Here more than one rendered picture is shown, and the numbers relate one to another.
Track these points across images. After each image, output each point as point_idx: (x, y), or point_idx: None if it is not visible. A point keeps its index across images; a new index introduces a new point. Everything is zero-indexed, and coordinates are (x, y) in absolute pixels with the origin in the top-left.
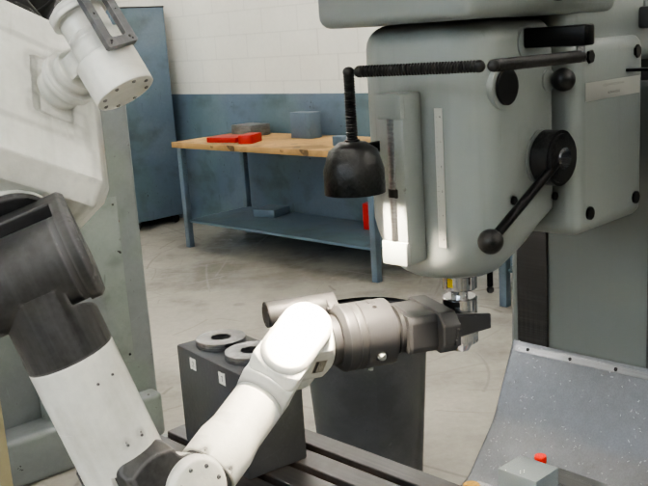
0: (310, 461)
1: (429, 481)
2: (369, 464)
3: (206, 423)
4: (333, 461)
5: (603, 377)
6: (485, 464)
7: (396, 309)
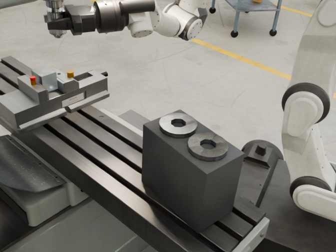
0: (138, 178)
1: (70, 154)
2: (101, 171)
3: (171, 15)
4: (124, 176)
5: None
6: (24, 186)
7: (91, 5)
